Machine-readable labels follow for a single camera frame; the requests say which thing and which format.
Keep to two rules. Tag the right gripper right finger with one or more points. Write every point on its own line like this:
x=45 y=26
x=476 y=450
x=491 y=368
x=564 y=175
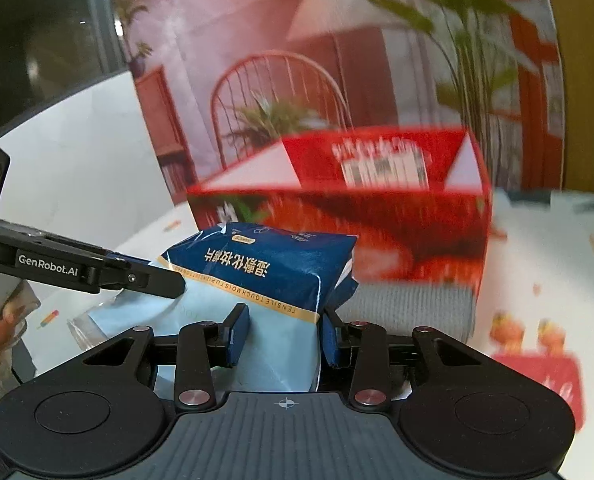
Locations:
x=334 y=339

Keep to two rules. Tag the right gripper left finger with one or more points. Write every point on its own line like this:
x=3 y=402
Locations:
x=233 y=334

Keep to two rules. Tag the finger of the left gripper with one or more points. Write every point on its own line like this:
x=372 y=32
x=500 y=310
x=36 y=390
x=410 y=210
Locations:
x=125 y=272

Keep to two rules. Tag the blue cotton pad package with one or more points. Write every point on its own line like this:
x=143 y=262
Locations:
x=284 y=278

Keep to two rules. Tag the living room backdrop poster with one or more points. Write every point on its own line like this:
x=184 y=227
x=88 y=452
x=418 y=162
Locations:
x=219 y=79

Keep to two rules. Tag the grey mesh cloth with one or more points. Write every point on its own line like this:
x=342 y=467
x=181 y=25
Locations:
x=401 y=307

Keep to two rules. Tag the red strawberry cardboard box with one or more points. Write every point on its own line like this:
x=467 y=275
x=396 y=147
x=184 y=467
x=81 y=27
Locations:
x=438 y=234

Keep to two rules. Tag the white barcode label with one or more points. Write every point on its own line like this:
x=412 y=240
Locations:
x=399 y=170

